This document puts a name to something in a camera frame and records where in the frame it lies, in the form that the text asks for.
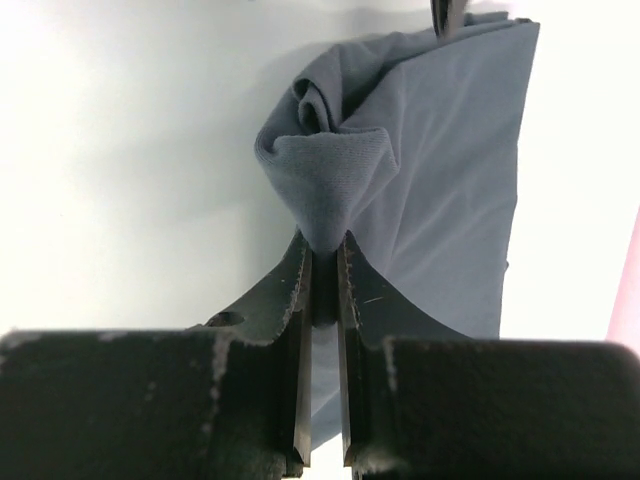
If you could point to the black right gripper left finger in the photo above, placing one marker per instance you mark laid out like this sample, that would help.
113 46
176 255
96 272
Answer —
229 399

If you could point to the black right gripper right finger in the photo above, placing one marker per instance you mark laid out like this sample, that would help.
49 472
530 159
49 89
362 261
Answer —
422 401

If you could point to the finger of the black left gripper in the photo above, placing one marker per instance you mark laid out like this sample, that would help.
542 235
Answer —
447 16

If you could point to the grey t-shirt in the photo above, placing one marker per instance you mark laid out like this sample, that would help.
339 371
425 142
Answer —
411 145

